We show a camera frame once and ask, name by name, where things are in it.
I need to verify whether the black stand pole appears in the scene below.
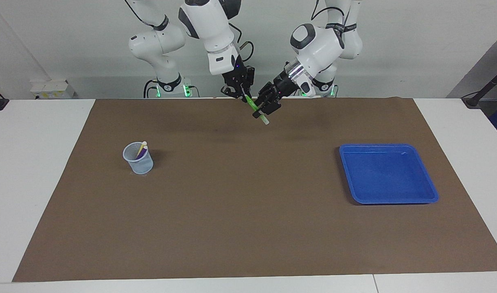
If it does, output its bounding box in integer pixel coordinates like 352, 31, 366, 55
462, 65, 497, 109

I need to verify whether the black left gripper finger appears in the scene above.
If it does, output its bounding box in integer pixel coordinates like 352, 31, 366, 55
263, 98, 282, 116
252, 83, 278, 118

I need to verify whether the blue plastic tray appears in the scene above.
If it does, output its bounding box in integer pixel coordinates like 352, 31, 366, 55
339, 143, 439, 205

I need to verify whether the white power box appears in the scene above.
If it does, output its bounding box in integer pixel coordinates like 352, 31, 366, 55
31, 80, 76, 99

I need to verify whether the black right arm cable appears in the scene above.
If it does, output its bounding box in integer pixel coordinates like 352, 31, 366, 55
228, 22, 255, 62

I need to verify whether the green pen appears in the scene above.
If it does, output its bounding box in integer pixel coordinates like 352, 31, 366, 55
244, 94, 270, 125

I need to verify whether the translucent blue pen cup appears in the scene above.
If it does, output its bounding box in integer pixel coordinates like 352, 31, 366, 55
123, 142, 154, 175

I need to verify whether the brown table mat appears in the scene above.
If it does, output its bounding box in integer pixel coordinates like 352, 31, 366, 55
12, 97, 497, 282

